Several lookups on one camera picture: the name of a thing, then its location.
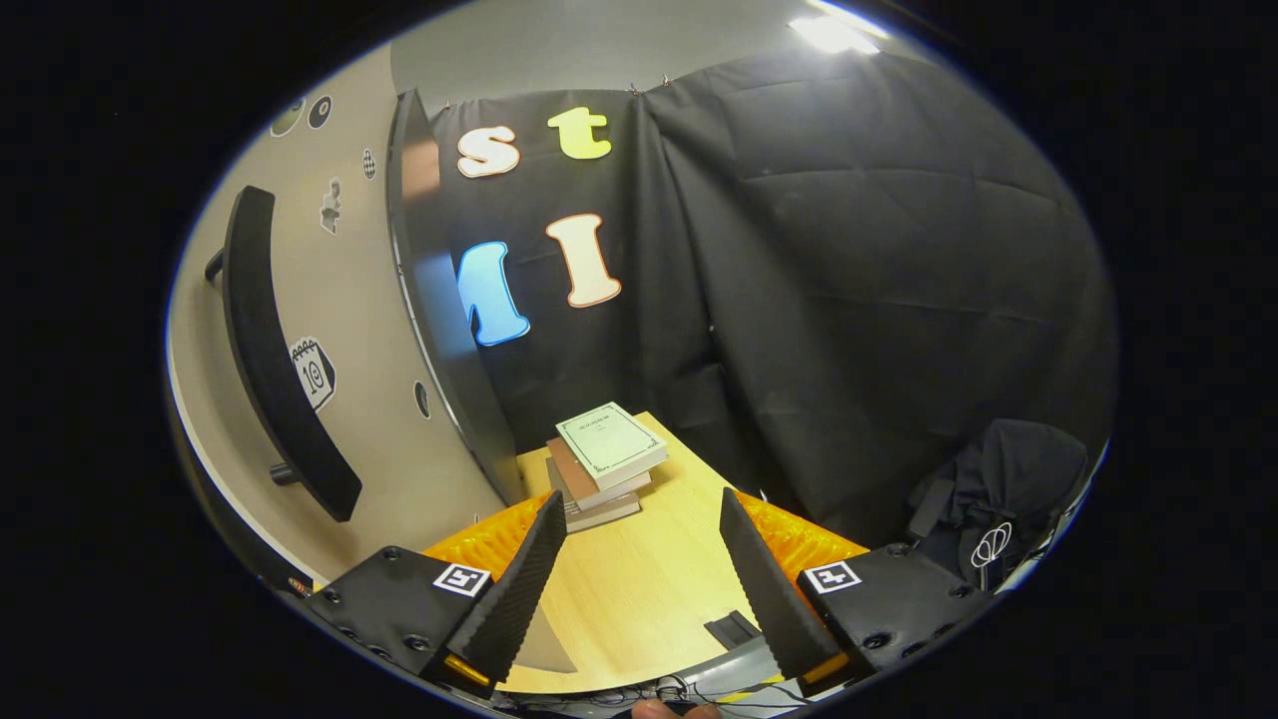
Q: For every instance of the black bag with white logo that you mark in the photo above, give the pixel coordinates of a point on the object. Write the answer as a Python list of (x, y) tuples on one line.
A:
[(1028, 469)]

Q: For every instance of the brown book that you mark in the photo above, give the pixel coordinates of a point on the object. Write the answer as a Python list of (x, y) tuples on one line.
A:
[(569, 469)]

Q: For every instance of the pale green book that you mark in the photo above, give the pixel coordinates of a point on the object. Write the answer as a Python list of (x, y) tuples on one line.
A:
[(609, 439)]

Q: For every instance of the beige book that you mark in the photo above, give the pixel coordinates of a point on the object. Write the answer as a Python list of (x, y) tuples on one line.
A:
[(599, 517)]

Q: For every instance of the dark grey cabinet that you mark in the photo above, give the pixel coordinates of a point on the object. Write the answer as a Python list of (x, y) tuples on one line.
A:
[(439, 300)]

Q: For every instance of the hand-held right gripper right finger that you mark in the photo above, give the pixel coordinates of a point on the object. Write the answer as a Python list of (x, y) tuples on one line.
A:
[(769, 599)]

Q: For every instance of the grey cabinet door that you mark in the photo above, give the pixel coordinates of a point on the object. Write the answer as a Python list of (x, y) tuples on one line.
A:
[(369, 300)]

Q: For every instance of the small flat black object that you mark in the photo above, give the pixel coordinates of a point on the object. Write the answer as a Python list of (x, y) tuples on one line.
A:
[(732, 629)]

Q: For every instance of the black backdrop cloth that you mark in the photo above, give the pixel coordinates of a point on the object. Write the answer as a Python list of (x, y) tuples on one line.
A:
[(849, 280)]

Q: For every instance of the small ceiling light panel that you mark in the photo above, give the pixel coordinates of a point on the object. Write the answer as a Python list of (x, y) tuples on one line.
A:
[(834, 35)]

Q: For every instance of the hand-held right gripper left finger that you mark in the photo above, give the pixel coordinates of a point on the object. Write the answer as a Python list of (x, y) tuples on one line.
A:
[(519, 589)]

